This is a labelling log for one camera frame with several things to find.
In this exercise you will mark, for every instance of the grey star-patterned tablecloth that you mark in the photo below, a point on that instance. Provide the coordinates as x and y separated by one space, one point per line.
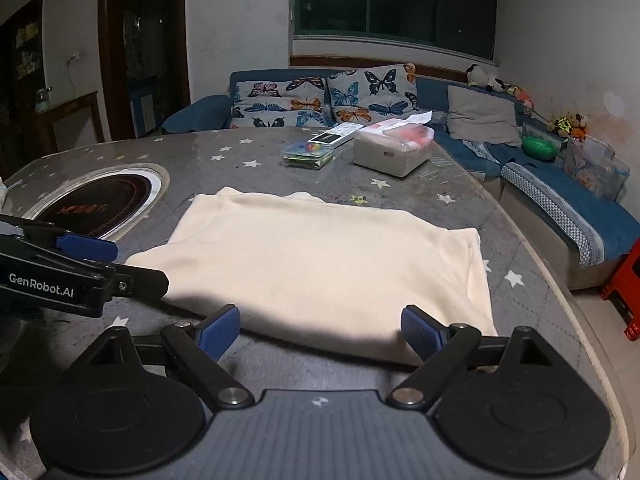
425 195

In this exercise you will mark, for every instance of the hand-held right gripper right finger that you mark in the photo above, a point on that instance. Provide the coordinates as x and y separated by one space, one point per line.
421 332

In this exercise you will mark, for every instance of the clear plastic bag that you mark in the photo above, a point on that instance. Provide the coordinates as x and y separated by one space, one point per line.
597 165

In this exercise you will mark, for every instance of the blue sofa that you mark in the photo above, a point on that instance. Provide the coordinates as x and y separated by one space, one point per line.
600 210

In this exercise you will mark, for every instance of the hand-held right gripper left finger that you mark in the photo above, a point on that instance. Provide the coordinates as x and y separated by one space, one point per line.
220 332

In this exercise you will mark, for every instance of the dark window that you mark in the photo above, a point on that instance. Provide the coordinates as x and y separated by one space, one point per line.
400 0

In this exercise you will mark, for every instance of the pale glass jar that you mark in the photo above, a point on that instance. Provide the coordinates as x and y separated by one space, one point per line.
41 101

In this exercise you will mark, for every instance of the orange plush toy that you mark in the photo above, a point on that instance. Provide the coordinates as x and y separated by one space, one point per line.
520 96

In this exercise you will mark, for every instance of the dark wooden door frame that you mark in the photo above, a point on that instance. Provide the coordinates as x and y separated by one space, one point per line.
107 60

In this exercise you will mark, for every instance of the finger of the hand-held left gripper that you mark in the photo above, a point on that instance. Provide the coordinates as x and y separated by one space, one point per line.
87 249
145 285

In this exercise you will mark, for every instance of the yellow and black toy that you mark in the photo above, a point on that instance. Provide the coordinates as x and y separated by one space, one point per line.
570 126

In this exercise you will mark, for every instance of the cream garment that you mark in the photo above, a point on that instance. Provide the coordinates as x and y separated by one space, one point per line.
310 260

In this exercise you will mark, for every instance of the striped blue cloth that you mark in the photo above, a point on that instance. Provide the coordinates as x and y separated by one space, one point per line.
480 150

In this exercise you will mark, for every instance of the grey cushion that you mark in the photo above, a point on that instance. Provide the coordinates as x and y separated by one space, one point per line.
482 115

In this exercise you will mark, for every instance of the white and black flat box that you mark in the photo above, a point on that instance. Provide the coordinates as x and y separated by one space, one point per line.
335 135

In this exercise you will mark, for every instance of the pink tissue pack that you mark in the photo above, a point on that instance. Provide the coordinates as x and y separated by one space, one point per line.
400 135

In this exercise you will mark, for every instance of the blue cabinet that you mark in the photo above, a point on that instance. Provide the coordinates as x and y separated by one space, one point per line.
144 107

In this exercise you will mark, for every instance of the round built-in induction cooker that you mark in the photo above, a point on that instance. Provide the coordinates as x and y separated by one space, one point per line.
100 200

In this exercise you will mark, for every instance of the black and white plush toy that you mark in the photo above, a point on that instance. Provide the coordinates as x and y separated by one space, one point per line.
482 77

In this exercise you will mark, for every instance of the red plastic stool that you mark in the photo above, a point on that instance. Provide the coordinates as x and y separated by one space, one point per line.
625 290

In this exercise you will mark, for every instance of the white wall socket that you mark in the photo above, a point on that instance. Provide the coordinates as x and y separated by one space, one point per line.
75 57

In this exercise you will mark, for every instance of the butterfly print cushion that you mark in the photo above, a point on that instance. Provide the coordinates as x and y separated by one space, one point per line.
280 102
375 92

